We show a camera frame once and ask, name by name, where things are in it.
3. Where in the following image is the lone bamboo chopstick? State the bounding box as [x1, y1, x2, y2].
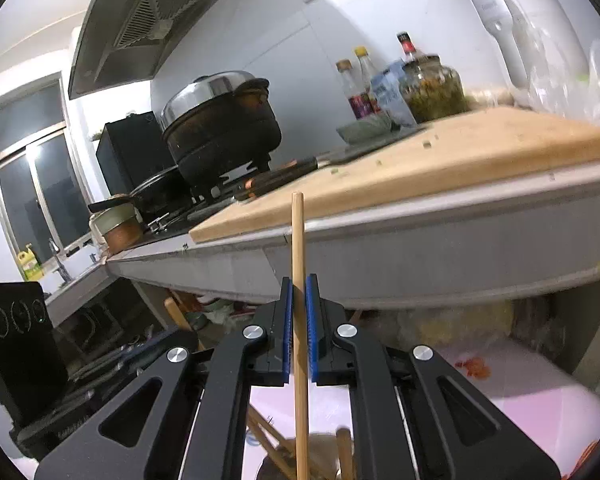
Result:
[291, 193, 310, 480]

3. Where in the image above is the white kitchen appliance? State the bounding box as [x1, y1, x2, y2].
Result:
[470, 0, 598, 106]

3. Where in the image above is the green detergent bottle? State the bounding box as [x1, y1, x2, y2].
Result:
[17, 244, 44, 281]

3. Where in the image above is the yellow bag under counter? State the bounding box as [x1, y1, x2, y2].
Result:
[367, 300, 515, 350]

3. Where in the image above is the brown ceramic bowl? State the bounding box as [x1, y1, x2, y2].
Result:
[90, 203, 144, 256]

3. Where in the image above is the window with dark glass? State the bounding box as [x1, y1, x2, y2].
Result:
[0, 74, 90, 263]

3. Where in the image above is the black frying pan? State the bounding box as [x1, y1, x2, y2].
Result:
[87, 166, 193, 223]

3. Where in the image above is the black cooking pot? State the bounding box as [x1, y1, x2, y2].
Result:
[159, 70, 282, 200]

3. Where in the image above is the red label sauce bottle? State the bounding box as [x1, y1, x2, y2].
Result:
[336, 58, 374, 119]

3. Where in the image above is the blue white packet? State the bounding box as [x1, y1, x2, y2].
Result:
[370, 61, 417, 127]

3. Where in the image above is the black box appliance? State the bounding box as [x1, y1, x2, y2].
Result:
[96, 112, 175, 195]

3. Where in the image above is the yellow cap sauce bottle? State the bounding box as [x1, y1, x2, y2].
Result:
[354, 46, 381, 113]

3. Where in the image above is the wooden cutting board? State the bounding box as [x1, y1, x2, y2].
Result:
[189, 106, 600, 243]

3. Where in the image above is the glass jar of pickles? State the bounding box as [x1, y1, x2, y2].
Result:
[399, 54, 468, 124]

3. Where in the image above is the red cap dark bottle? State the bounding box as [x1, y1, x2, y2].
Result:
[396, 32, 422, 63]

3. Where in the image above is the steel range hood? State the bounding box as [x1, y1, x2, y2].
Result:
[67, 0, 218, 100]

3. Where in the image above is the clear plastic bag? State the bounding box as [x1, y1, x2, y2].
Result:
[527, 24, 600, 126]

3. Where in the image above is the black handled kitchen knife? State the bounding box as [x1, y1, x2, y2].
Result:
[234, 125, 427, 202]

